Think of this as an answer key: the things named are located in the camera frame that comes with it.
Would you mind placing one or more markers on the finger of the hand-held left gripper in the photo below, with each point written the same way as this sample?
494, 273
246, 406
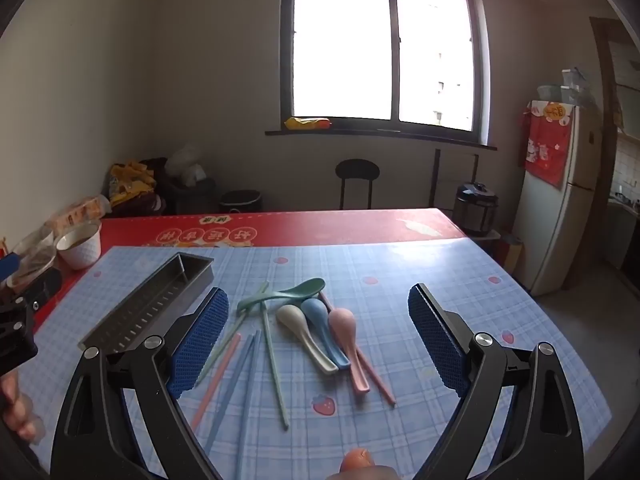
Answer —
46, 287

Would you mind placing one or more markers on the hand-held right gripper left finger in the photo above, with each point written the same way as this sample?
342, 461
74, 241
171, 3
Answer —
197, 345

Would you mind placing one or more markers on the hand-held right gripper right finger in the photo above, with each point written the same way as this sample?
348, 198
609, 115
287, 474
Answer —
437, 345

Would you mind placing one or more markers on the green chopstick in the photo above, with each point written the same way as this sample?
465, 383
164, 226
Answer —
235, 327
275, 375

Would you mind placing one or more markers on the pink chopstick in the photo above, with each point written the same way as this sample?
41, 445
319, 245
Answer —
215, 385
380, 385

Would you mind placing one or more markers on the blue chopstick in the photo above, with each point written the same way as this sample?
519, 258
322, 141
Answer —
227, 395
247, 410

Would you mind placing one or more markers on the metal utensil tray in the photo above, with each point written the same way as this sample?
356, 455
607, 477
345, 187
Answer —
150, 300

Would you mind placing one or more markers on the pink spoon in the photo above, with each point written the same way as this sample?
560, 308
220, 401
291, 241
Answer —
342, 325

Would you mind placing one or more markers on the beige spoon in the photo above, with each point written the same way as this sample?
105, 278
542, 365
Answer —
292, 317

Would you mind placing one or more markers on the green spoon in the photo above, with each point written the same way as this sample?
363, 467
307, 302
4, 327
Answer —
305, 288

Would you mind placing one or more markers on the blue spoon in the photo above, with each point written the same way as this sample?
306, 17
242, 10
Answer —
315, 310

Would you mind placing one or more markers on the person's left hand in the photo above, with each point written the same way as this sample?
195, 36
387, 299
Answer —
17, 410

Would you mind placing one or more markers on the person's right hand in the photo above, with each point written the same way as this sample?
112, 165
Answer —
357, 460

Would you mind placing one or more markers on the clear plastic food container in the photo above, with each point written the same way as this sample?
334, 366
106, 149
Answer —
32, 260

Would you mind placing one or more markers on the bread bag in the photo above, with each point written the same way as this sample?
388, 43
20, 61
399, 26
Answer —
75, 215

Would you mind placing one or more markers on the blue plaid table mat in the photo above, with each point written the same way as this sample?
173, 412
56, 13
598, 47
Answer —
400, 270

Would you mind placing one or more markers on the orange box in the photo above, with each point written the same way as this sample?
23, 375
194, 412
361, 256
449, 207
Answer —
512, 255

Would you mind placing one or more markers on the pile of clothes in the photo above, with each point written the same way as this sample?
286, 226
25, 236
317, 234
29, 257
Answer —
130, 182

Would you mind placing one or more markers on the black rice cooker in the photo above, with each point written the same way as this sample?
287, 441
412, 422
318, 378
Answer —
475, 207

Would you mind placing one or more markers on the black trash bin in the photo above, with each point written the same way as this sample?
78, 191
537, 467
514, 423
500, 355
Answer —
240, 202

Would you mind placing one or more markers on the red printed tablecloth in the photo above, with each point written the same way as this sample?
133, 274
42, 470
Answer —
325, 225

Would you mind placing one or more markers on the white fridge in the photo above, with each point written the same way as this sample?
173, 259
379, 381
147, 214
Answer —
555, 220

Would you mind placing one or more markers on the clear plastic bag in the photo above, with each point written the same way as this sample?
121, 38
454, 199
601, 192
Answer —
185, 162

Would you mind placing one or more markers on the black round stool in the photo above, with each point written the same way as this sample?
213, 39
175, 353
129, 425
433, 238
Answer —
357, 170

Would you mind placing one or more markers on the yellow package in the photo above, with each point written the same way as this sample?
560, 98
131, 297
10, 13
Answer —
307, 123

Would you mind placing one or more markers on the clear plastic containers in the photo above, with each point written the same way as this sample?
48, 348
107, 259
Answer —
572, 87

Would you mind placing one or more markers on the window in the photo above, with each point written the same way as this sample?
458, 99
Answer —
345, 40

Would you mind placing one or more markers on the black folded frame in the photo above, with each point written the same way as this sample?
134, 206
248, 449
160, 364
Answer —
436, 175

